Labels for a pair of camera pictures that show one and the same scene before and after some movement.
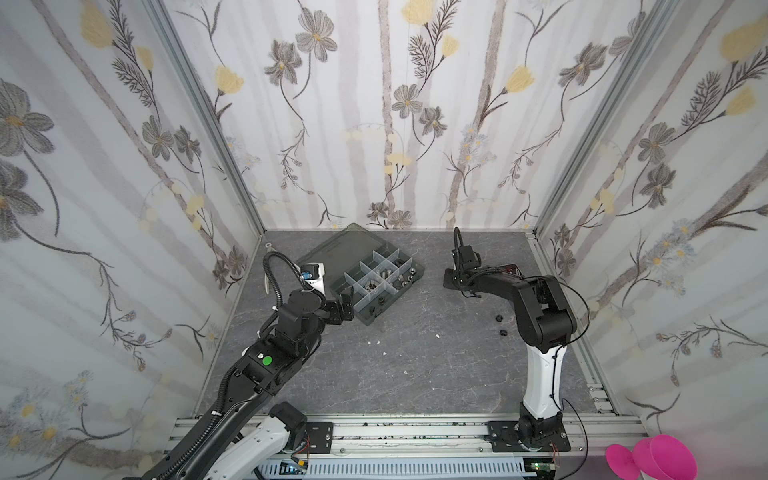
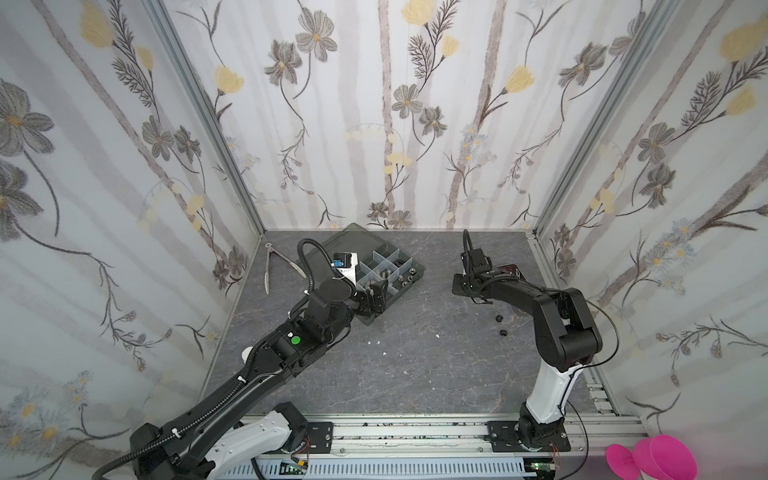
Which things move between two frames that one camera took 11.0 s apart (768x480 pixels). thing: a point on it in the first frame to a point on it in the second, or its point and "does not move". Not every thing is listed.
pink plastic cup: x=661 y=457 does not move
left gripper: x=335 y=316 to x=377 y=298
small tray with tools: x=512 y=269 does not move
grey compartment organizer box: x=373 y=272 does not move
